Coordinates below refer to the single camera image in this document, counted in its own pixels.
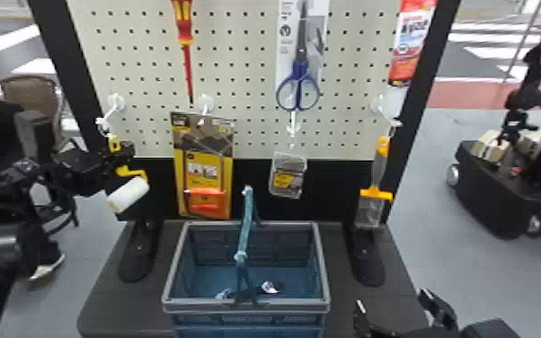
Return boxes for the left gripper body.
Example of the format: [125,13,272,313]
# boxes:
[54,149,112,198]

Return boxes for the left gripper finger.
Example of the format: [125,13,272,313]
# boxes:
[105,140,137,165]

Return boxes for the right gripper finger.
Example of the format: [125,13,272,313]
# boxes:
[416,288,461,333]
[352,298,386,338]

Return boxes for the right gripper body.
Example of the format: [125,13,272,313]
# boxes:
[382,325,461,338]

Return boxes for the white paint roller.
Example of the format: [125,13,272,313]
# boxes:
[105,134,151,215]

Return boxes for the orange tool on yellow card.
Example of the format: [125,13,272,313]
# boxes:
[169,111,235,221]

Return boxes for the person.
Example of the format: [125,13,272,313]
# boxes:
[0,92,67,283]

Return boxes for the brown chair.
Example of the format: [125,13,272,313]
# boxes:
[0,74,65,148]

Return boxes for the blue basket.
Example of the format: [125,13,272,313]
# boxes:
[160,184,333,338]

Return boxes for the yellow brush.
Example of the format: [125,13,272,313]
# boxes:
[353,135,395,230]

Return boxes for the red yellow screwdriver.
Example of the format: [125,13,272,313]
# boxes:
[171,0,196,105]

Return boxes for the white pegboard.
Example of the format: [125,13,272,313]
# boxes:
[27,0,463,288]

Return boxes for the small clear packet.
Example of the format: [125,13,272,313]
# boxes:
[268,151,308,200]

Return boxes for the blue scissors on card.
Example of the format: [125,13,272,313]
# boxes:
[274,0,331,113]

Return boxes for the red packet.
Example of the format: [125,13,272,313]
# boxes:
[386,0,439,89]

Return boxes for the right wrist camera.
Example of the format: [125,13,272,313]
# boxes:
[458,317,523,338]

